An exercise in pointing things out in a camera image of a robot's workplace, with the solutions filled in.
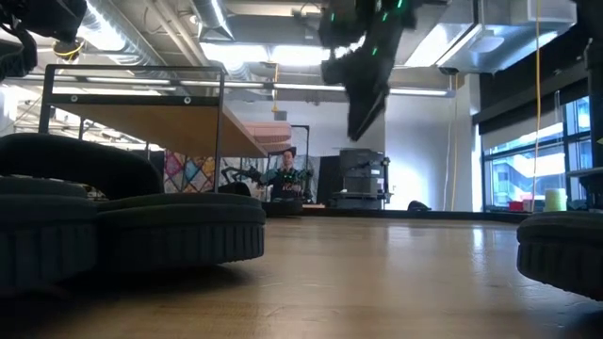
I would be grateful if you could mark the gray hanging sheet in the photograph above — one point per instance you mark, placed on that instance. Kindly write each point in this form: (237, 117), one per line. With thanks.
(235, 162)

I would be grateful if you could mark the black rig post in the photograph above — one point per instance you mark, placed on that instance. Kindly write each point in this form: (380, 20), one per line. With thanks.
(594, 117)

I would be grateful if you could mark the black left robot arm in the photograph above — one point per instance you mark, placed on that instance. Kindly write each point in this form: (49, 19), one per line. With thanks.
(47, 19)

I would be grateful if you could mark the black table edge frame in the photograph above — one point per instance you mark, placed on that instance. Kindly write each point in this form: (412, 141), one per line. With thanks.
(377, 214)

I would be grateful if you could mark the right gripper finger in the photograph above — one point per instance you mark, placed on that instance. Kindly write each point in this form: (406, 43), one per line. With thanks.
(379, 103)
(362, 103)

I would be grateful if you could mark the black metal stand frame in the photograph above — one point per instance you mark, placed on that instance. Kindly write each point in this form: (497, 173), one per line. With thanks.
(308, 160)

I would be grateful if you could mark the person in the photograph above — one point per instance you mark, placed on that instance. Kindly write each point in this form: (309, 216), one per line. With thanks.
(285, 181)

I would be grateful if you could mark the pale green roll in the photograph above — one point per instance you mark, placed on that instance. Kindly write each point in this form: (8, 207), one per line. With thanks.
(556, 200)

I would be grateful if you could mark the yellow black ceiling reel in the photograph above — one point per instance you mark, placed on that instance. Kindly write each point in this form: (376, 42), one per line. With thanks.
(68, 47)

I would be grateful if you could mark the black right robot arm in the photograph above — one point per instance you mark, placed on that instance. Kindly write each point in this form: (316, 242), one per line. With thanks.
(358, 19)

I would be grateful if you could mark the small red box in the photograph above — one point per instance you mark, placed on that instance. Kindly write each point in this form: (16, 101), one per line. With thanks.
(516, 205)

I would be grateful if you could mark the spiral silver duct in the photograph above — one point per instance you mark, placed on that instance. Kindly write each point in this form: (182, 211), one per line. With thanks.
(118, 37)

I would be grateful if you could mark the gray wall vent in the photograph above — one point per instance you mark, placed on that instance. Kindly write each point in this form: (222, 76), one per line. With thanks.
(280, 115)

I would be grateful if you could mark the black dome object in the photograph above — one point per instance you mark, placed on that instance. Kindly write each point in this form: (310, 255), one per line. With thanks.
(417, 205)

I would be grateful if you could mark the colourful patchwork quilt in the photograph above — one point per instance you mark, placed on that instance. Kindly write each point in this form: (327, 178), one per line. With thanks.
(188, 172)

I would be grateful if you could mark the long ceiling light strip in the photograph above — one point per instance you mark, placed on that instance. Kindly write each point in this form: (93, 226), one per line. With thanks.
(308, 87)
(419, 91)
(221, 84)
(127, 81)

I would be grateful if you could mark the black printer cabinet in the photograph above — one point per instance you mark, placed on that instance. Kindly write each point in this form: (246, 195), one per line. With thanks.
(358, 176)

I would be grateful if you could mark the large black framed window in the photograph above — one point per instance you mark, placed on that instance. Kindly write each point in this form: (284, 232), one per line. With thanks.
(532, 165)

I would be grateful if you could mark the silver round ventilation duct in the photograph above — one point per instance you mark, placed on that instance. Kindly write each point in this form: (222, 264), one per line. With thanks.
(214, 19)

